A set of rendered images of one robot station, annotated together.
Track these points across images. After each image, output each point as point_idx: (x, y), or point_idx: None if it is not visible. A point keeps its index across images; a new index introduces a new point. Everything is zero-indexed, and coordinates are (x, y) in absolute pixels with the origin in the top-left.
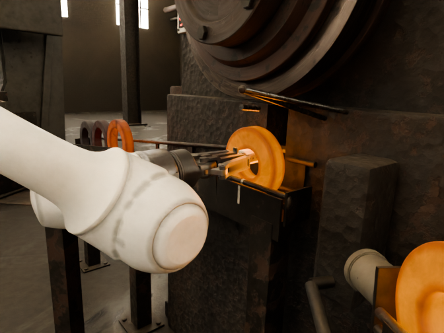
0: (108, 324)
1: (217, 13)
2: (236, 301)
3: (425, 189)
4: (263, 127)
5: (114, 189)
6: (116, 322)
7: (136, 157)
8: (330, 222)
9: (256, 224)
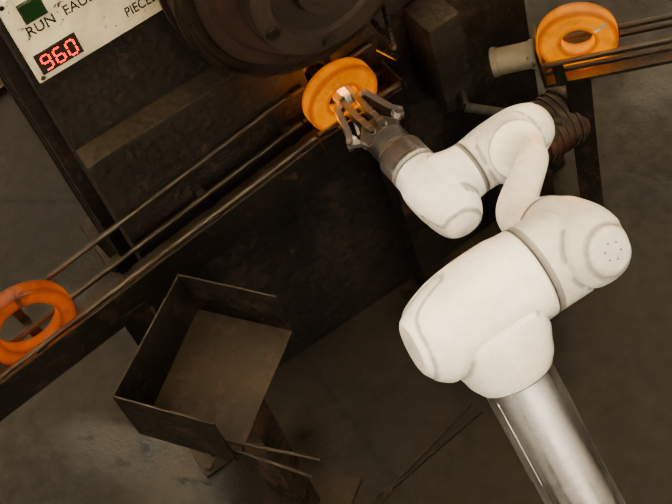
0: (214, 491)
1: (333, 16)
2: (329, 233)
3: None
4: None
5: (537, 129)
6: (210, 480)
7: (508, 119)
8: (448, 63)
9: None
